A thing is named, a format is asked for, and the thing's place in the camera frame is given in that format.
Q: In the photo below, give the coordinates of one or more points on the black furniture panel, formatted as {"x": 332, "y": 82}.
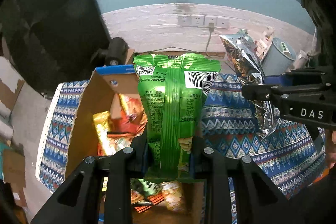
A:
{"x": 52, "y": 41}

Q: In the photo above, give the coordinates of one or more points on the beige folded carton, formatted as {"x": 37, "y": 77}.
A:
{"x": 263, "y": 44}

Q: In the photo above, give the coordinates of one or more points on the grey plastic bucket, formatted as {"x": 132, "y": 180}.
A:
{"x": 279, "y": 58}

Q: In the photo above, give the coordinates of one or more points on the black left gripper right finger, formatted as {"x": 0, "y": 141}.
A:
{"x": 258, "y": 199}

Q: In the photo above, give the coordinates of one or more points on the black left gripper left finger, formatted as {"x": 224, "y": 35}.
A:
{"x": 105, "y": 187}

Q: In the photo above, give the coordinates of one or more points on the red orange snack bag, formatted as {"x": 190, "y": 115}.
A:
{"x": 127, "y": 115}

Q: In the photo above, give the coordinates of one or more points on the person's hand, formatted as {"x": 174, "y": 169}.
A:
{"x": 330, "y": 148}

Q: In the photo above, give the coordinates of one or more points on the silver foil snack bag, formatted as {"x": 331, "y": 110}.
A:
{"x": 240, "y": 48}

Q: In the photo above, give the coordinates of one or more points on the small brown cardboard box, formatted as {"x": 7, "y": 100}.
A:
{"x": 129, "y": 56}

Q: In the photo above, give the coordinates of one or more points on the blue cardboard box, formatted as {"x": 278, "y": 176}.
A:
{"x": 97, "y": 97}

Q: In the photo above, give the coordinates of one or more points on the white wall socket row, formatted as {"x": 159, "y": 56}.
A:
{"x": 203, "y": 21}

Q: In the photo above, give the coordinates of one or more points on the black cylinder device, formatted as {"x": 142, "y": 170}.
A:
{"x": 117, "y": 52}

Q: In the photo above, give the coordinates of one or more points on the long yellow snack package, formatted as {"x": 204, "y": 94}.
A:
{"x": 104, "y": 132}

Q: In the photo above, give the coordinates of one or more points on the white jug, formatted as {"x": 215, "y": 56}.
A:
{"x": 301, "y": 60}

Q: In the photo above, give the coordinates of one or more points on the blue patterned tablecloth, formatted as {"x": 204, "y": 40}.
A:
{"x": 288, "y": 157}

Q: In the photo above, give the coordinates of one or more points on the green snack bag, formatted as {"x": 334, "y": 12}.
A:
{"x": 173, "y": 90}

